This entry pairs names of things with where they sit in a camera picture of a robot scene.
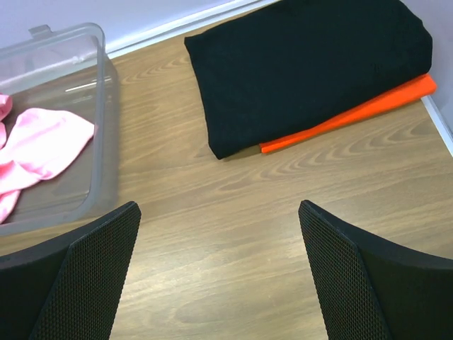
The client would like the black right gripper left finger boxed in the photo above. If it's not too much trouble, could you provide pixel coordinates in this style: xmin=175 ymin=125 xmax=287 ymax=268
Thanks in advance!
xmin=1 ymin=202 xmax=142 ymax=340

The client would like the folded black t shirt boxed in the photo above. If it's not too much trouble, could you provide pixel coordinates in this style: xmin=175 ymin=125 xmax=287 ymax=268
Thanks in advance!
xmin=184 ymin=1 xmax=433 ymax=159

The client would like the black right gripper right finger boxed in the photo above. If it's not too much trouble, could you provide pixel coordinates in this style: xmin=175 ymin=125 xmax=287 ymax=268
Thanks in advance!
xmin=299 ymin=200 xmax=452 ymax=339

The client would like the folded orange t shirt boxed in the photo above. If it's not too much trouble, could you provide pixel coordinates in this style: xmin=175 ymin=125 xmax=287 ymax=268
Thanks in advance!
xmin=260 ymin=74 xmax=437 ymax=154

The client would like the pink t shirt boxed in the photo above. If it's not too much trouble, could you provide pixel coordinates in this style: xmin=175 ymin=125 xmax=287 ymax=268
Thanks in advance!
xmin=1 ymin=94 xmax=95 ymax=223

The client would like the clear plastic bin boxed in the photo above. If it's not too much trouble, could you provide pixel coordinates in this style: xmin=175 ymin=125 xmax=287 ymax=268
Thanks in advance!
xmin=1 ymin=23 xmax=120 ymax=236

